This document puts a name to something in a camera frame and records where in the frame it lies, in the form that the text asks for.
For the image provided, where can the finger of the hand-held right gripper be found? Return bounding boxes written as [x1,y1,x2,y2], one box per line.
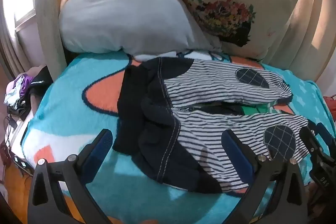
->
[299,126,323,161]
[316,122,336,147]

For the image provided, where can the striped navy pants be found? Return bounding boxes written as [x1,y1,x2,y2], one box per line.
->
[112,57,311,193]

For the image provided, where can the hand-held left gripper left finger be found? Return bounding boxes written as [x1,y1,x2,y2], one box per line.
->
[28,129,113,224]

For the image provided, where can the purple cloth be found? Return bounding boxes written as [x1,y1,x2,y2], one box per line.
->
[15,74,33,99]

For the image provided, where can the grey plush pillow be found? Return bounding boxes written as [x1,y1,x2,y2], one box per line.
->
[58,0,223,62]

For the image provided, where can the turquoise printed blanket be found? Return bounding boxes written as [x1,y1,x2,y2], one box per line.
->
[22,49,336,224]

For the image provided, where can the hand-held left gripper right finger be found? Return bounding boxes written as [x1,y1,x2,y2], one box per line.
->
[221,130,307,224]

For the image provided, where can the white bed frame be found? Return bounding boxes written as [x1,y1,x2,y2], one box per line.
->
[34,0,69,81]

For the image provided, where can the thin black cable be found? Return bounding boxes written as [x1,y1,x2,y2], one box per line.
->
[3,112,17,153]

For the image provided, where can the black garment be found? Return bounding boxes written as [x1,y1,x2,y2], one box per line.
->
[28,66,54,98]

